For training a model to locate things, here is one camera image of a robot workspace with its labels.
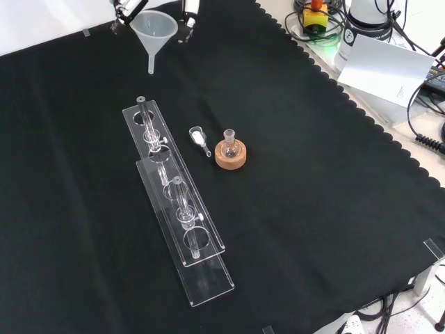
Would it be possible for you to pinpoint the white power strip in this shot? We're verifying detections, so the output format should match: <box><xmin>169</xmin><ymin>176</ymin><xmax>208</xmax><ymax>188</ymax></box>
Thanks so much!
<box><xmin>335</xmin><ymin>315</ymin><xmax>364</xmax><ymax>334</ymax></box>

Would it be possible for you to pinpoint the black looped cable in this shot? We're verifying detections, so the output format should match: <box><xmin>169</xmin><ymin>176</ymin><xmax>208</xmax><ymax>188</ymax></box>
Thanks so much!
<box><xmin>405</xmin><ymin>81</ymin><xmax>445</xmax><ymax>140</ymax></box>

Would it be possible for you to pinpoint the translucent plastic funnel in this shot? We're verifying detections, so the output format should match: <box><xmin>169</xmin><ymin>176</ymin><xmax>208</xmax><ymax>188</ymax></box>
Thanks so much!
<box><xmin>129</xmin><ymin>9</ymin><xmax>179</xmax><ymax>75</ymax></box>

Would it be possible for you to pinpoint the clear acrylic funnel stand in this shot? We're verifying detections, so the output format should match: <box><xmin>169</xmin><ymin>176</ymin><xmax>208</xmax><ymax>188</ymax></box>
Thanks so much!
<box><xmin>121</xmin><ymin>95</ymin><xmax>236</xmax><ymax>308</ymax></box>

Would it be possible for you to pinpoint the cork ring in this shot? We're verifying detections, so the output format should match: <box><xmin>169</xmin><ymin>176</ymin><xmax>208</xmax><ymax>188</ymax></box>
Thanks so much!
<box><xmin>213</xmin><ymin>138</ymin><xmax>248</xmax><ymax>170</ymax></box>

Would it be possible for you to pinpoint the black power adapter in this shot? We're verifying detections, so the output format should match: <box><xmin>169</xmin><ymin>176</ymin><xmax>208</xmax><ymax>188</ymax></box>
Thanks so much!
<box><xmin>422</xmin><ymin>65</ymin><xmax>445</xmax><ymax>92</ymax></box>

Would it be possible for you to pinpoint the clear glass weighing funnel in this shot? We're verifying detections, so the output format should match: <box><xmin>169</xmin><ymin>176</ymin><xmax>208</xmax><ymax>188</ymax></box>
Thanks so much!
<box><xmin>188</xmin><ymin>126</ymin><xmax>212</xmax><ymax>158</ymax></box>

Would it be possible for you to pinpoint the yellow stop button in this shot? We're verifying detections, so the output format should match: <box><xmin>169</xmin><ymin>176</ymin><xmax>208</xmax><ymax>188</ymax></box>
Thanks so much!
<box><xmin>301</xmin><ymin>0</ymin><xmax>330</xmax><ymax>35</ymax></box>

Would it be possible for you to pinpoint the black cloth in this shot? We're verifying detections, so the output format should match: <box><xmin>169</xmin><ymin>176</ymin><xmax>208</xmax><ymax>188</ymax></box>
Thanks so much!
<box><xmin>0</xmin><ymin>0</ymin><xmax>445</xmax><ymax>334</ymax></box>

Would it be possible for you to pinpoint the black coiled cable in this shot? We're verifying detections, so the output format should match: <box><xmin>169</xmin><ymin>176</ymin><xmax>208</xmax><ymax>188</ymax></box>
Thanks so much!
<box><xmin>415</xmin><ymin>134</ymin><xmax>445</xmax><ymax>154</ymax></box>

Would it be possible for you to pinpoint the pale board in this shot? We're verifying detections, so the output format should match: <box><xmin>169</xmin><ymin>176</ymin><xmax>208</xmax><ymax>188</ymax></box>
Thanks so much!
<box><xmin>337</xmin><ymin>33</ymin><xmax>436</xmax><ymax>109</ymax></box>

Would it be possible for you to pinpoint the small round-bottom glass flask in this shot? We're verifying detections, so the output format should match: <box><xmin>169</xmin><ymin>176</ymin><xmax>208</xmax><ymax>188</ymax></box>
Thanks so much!
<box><xmin>221</xmin><ymin>129</ymin><xmax>241</xmax><ymax>159</ymax></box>

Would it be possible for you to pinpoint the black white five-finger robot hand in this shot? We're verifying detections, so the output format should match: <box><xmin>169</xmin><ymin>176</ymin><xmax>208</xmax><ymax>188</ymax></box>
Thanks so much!
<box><xmin>109</xmin><ymin>0</ymin><xmax>201</xmax><ymax>45</ymax></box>

